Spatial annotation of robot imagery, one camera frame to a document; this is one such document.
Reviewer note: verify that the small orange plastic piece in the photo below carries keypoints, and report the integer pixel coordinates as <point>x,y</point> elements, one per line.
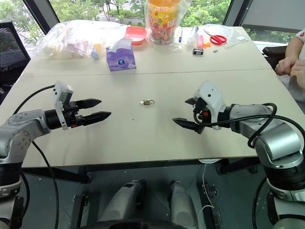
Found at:
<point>206,44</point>

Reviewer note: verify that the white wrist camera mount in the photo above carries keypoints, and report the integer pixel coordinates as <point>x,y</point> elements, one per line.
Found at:
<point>210,95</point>
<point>62,91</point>

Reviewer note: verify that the person's left hand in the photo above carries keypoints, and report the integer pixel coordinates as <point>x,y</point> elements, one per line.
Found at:
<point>299,70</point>

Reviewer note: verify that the person's bare forearm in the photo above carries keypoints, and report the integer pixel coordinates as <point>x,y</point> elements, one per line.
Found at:
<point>292,46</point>

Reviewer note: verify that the person's white shirt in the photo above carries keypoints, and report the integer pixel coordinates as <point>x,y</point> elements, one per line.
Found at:
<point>297,90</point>

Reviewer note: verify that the black chair armrest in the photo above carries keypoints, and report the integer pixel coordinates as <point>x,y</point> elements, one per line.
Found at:
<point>274,53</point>

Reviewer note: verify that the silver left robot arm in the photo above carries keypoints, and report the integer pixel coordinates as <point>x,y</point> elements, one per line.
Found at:
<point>26,128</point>

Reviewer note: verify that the black mesh office chair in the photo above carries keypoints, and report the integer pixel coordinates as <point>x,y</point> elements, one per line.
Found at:
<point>10,50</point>

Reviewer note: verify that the clear plastic syringe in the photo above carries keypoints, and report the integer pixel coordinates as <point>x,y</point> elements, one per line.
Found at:
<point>193,35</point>

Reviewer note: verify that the red plastic bowl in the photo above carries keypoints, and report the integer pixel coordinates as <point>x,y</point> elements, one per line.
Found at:
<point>135,34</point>

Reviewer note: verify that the grey rounded robot leg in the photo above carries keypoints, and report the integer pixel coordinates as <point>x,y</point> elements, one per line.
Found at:
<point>182,205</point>
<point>121,202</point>

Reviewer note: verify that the small black box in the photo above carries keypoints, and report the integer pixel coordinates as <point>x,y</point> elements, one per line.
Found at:
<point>198,52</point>

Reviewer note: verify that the purple tissue box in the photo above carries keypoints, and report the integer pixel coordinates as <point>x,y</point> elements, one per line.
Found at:
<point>121,60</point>

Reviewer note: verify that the blue pen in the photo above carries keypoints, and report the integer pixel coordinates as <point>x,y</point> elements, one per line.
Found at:
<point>180,34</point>

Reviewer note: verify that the small brass padlock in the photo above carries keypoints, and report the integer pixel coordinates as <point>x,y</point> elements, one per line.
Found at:
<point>149,102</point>

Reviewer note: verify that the person's right hand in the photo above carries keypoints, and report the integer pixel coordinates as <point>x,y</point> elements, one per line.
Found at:
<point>284,65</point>

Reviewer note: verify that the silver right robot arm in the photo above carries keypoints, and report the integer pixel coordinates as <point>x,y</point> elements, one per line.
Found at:
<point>278,138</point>

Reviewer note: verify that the blue and yellow bottle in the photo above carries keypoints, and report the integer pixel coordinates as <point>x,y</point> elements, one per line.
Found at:
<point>96,51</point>

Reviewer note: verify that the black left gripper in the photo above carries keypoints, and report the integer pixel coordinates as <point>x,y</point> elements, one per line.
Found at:
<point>72,118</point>

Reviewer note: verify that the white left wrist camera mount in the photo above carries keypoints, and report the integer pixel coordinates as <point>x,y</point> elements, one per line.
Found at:
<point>62,91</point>

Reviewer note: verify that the colourful candy jar in bag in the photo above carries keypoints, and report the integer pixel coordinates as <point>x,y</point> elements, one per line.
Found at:
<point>162,21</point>

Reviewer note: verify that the small clear zip bag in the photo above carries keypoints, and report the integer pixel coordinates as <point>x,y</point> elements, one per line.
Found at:
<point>234,35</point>

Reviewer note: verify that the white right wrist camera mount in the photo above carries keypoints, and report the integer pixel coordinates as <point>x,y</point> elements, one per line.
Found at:
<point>210,95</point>

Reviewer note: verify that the dark window frame post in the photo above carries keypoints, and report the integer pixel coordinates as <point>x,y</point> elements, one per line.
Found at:
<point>41,14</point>
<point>234,12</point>

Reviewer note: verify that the pink plastic bar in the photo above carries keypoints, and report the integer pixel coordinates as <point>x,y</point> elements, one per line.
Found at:
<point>200,40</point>

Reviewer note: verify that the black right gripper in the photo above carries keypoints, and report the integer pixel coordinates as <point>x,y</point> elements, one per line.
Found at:
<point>201,112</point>

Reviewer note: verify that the large clear plastic bag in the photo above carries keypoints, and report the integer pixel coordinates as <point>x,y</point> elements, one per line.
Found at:
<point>71,38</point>

